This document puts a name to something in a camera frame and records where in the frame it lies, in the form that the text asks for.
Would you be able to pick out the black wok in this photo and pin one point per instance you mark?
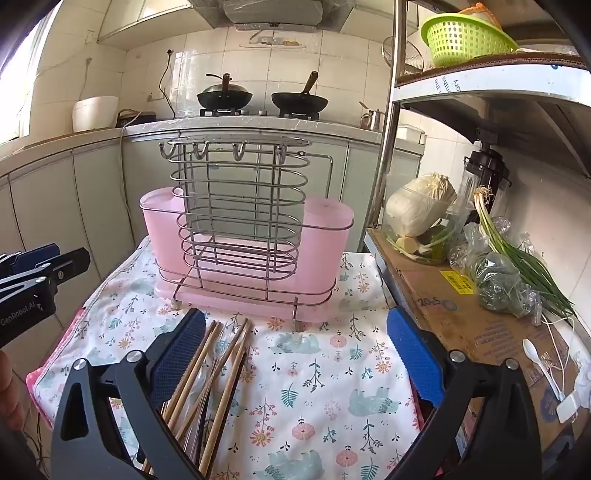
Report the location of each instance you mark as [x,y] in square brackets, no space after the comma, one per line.
[225,99]

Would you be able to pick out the range hood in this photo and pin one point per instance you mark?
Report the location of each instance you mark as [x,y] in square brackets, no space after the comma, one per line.
[277,14]

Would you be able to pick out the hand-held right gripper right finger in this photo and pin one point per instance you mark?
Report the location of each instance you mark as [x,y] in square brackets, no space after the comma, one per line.
[415,357]

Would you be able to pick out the black blender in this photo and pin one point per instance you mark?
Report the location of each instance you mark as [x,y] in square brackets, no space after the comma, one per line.
[487,170]

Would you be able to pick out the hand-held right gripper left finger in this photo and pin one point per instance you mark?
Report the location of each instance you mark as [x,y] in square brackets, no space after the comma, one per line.
[178,357]

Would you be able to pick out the white plastic spoon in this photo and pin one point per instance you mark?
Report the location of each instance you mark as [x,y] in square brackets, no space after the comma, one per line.
[538,357]

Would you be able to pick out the plastic bag of greens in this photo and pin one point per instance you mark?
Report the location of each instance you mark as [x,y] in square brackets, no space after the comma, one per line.
[498,281]

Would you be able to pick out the person's left hand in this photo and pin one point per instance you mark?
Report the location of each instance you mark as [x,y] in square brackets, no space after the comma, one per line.
[9,392]

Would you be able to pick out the napa cabbage in clear container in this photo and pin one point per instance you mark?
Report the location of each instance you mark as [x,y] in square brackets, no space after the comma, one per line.
[455,221]

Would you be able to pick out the steel kettle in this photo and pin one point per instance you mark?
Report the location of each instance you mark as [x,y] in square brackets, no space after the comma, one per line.
[373,119]

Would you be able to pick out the green scallions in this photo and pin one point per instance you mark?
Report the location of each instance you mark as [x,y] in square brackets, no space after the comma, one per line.
[521,258]

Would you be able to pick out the pink plastic utensil holder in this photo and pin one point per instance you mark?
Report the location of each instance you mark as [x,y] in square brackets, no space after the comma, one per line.
[323,240]

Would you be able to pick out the green plastic colander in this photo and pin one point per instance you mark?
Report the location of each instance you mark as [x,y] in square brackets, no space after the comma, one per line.
[461,39]

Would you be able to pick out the kitchen cabinet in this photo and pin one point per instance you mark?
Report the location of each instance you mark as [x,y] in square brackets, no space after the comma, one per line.
[69,194]

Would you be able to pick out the metal shelf rack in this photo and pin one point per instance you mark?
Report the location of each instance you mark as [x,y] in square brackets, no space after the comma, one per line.
[508,110]

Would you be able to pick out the pile of wooden chopsticks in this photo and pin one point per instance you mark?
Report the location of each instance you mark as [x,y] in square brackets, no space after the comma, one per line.
[238,383]

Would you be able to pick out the ginger piece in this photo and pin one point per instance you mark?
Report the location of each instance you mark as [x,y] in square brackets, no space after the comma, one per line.
[411,244]

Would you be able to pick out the white plastic container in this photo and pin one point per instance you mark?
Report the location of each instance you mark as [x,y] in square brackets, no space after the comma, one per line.
[410,134]

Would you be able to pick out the orange mesh bag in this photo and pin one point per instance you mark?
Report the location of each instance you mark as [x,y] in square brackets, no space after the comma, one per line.
[482,10]

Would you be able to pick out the wok lid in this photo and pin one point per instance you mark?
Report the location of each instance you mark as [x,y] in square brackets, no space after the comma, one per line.
[225,85]

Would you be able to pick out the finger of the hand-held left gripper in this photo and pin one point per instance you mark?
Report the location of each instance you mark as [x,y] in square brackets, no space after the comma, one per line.
[69,265]
[34,256]

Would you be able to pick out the window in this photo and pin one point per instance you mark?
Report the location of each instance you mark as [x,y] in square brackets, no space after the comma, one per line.
[25,92]

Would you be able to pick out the gas stove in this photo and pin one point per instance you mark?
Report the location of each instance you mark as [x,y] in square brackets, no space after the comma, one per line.
[258,113]

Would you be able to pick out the cardboard sheet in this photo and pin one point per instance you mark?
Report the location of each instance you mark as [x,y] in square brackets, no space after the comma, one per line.
[443,304]

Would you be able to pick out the floral printed cloth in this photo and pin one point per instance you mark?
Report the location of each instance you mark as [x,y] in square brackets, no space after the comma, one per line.
[323,392]

